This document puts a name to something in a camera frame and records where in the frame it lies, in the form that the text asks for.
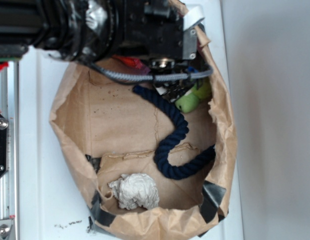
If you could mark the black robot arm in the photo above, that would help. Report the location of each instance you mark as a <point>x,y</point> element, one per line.
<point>86,32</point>

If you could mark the black metal bracket plate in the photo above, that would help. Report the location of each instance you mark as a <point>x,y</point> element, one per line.
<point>3,145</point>

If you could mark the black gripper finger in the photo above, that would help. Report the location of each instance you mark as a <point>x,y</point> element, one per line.
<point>172,91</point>

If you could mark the white plastic tray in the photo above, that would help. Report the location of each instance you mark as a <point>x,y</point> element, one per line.
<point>50,205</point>

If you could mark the brown paper bag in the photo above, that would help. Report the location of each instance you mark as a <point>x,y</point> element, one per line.
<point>105,131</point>

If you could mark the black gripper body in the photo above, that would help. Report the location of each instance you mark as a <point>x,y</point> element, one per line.
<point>164,39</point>

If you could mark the green plush toy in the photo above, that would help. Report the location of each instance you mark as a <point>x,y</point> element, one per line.
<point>194,96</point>

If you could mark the aluminium frame rail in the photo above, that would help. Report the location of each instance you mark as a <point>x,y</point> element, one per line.
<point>8,145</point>

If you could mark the crumpled white paper ball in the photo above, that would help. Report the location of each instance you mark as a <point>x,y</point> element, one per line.
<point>135,190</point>

